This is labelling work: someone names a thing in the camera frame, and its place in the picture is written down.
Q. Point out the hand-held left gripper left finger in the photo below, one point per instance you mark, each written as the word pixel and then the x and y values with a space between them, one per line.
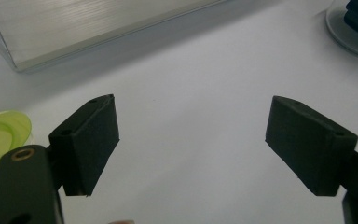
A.
pixel 87 146

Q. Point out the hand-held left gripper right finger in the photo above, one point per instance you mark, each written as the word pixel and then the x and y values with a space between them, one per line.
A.
pixel 307 146

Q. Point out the green plastic container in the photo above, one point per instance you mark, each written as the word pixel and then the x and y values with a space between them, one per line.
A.
pixel 0 137

